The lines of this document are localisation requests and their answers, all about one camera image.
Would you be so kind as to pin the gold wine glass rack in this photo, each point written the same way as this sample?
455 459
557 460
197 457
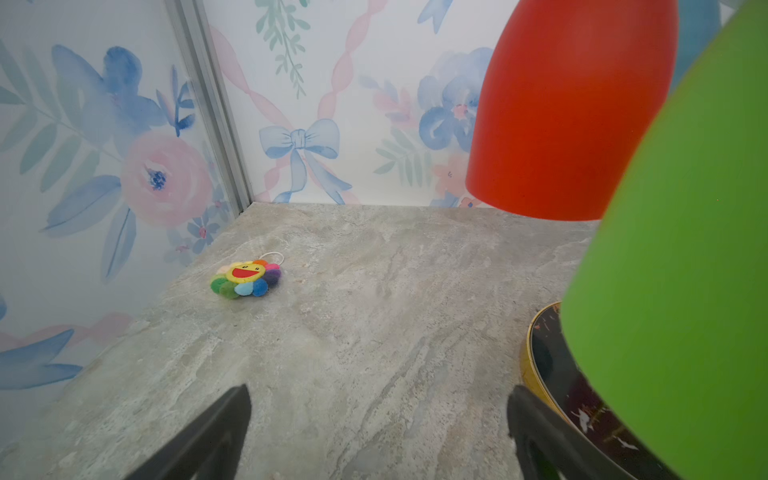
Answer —
550 372

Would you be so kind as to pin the green wine glass on rack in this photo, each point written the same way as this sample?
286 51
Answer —
667 314

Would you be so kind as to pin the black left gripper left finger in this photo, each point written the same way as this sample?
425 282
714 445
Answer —
209 447

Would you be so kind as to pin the rainbow flower plush toy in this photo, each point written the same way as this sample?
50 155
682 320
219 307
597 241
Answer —
253 278

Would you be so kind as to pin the red wine glass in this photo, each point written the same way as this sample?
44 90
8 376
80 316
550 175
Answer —
571 88

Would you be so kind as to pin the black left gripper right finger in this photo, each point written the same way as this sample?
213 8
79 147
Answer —
548 446

